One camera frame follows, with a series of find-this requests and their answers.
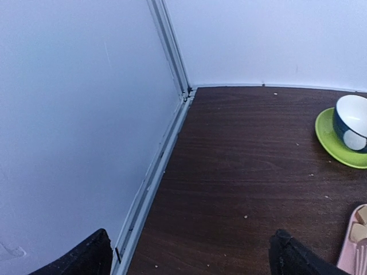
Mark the white metal tongs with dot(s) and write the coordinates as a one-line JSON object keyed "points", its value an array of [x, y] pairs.
{"points": [[360, 258]]}

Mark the left side table rail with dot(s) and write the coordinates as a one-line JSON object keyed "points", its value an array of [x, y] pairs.
{"points": [[139, 210]]}

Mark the pink plastic tray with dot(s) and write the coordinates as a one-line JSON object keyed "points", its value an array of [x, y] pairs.
{"points": [[356, 231]]}

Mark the white dark blue bowl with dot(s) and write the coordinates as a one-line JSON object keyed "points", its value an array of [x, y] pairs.
{"points": [[349, 122]]}

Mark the left aluminium frame post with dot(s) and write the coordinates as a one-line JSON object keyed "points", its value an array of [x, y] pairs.
{"points": [[164, 26]]}

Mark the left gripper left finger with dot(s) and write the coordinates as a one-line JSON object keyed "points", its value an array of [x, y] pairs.
{"points": [[92, 256]]}

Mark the green saucer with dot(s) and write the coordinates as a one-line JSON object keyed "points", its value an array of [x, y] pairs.
{"points": [[331, 143]]}

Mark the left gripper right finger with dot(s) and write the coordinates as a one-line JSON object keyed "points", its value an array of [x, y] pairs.
{"points": [[288, 256]]}

